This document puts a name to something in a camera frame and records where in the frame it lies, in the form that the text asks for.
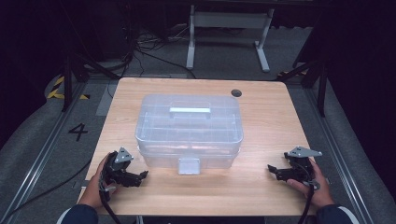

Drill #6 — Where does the person's left hand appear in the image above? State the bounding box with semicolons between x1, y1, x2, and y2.
77;151;121;210

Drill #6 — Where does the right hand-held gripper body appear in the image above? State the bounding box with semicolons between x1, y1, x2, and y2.
283;146;323;184

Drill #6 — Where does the black floor cable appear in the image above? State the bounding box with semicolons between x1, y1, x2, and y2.
0;159;93;222

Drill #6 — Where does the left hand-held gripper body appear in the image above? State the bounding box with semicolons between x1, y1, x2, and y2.
101;147;142;189

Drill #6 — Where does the bundle of black cables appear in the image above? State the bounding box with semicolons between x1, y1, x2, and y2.
120;26;198;79

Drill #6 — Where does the black metal stand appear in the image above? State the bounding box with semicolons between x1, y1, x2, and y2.
60;53;121;113
276;59;329;118

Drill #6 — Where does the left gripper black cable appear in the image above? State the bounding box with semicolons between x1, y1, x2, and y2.
98;183;123;224

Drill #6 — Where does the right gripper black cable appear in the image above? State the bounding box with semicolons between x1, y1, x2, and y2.
297;183;316;224

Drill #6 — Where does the metal floor rail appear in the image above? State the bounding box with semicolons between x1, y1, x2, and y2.
302;88;376;224
0;81;90;220

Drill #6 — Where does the yellow black hazard tape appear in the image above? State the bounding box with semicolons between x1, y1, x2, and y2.
46;76;92;101

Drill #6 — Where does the white metal desk frame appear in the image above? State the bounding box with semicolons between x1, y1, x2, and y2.
185;4;276;74

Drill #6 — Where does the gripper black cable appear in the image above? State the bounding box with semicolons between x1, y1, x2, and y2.
98;183;123;224
297;183;316;224

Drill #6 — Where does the clear plastic storage box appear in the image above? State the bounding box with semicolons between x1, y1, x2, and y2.
134;92;245;175

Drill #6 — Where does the person's right hand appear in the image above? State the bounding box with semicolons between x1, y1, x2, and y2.
286;158;336;210

